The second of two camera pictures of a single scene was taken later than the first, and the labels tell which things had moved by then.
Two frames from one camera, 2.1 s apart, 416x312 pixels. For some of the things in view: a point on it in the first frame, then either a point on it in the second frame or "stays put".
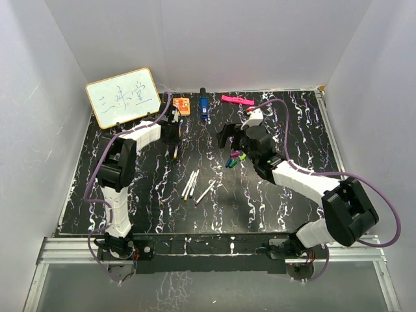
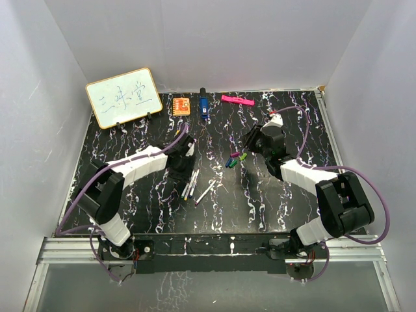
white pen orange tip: (190, 186) stays put
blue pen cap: (229, 162) stays put
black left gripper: (175, 141) to (184, 176)
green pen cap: (233, 164) stays put
